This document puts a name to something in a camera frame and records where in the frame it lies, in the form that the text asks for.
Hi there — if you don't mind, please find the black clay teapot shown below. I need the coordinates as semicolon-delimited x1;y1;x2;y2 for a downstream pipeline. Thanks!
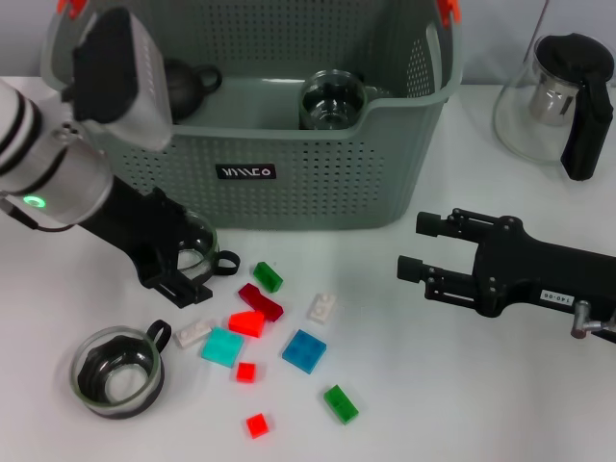
161;58;224;121

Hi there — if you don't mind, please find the teal toy brick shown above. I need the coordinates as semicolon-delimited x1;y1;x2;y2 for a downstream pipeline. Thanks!
200;326;245;370

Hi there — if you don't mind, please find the left wrist cable with plug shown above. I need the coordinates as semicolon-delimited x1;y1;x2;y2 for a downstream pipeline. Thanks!
0;192;73;235

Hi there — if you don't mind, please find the large bright red toy brick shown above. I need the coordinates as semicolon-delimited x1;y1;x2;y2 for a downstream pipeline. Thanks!
227;310;267;340

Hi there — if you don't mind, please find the right wrist cable with plug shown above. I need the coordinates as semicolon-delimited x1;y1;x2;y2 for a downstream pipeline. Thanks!
570;300;616;344

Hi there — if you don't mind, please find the glass teacup with black base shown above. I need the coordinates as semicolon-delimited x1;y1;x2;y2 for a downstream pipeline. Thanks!
175;209;242;290
297;69;370;131
70;319;173;422

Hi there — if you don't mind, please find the green toy brick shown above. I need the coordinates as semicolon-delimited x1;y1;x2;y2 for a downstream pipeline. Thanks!
323;384;360;426
253;261;284;294

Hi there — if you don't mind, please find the blue toy brick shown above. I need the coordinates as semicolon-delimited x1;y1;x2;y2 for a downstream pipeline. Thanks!
281;328;328;375

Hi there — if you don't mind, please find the white toy brick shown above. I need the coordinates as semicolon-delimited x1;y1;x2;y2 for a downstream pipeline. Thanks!
306;292;338;326
174;319;216;348

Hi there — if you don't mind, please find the wrist cable with plug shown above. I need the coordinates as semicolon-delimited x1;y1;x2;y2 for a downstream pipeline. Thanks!
0;192;73;235
570;300;616;344

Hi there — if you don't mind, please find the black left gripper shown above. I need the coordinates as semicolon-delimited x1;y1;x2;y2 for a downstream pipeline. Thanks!
80;177;215;310

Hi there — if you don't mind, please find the dark red toy brick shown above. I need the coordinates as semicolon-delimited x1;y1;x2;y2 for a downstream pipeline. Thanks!
239;282;285;322

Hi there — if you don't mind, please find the glass pitcher with black handle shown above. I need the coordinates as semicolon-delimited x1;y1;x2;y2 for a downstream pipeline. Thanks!
491;32;615;182

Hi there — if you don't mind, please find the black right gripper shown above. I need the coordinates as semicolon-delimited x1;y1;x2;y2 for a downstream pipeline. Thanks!
397;207;616;320

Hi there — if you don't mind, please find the grey-green perforated storage bin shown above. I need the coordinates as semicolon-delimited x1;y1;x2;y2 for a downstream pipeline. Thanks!
38;0;466;231

